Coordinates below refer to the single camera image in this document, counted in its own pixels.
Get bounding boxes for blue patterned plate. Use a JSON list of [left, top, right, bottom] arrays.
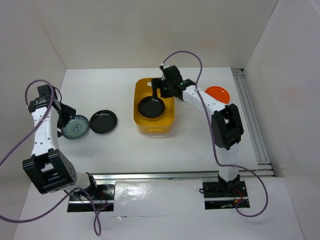
[[61, 115, 90, 140]]

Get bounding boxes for black plate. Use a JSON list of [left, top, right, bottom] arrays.
[[137, 96, 165, 119], [89, 109, 118, 134]]

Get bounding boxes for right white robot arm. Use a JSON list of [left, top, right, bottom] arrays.
[[151, 63, 244, 196]]

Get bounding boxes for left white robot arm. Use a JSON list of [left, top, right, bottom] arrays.
[[22, 84, 99, 200]]

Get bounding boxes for yellow plastic bin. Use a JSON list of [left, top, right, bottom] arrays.
[[133, 77, 175, 135]]

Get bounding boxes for right orange plate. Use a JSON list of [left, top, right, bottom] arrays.
[[205, 86, 230, 104]]

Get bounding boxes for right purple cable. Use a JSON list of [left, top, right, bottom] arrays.
[[162, 50, 270, 218]]

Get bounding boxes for aluminium front rail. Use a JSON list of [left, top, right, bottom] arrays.
[[87, 169, 276, 182]]

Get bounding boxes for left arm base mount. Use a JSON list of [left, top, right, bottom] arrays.
[[67, 182, 116, 213]]

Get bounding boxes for left base thin wires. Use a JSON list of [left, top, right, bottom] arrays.
[[63, 188, 111, 210]]

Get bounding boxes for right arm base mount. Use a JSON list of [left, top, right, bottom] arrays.
[[199, 181, 250, 210]]

